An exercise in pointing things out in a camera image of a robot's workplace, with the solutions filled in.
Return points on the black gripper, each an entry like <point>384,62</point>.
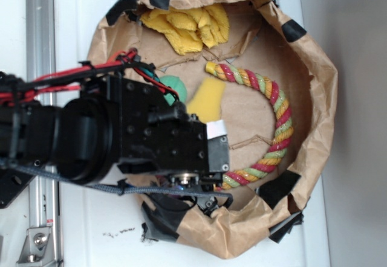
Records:
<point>160,139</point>

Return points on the green and yellow sponge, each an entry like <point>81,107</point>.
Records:
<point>206,102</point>

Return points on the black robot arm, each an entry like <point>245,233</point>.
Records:
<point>114,122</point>

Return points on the green rubber ball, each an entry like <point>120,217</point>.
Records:
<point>177,85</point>

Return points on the yellow terry cloth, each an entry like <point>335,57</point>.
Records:
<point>188,31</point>

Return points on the brown paper bag bin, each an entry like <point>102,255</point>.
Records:
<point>265,40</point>

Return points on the multicoloured twisted rope toy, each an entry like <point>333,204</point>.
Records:
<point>283,128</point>

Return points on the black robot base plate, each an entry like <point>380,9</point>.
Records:
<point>12,185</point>

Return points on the metal corner bracket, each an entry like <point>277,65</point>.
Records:
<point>38,248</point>

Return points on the aluminium extrusion rail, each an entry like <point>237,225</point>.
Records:
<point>40,46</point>

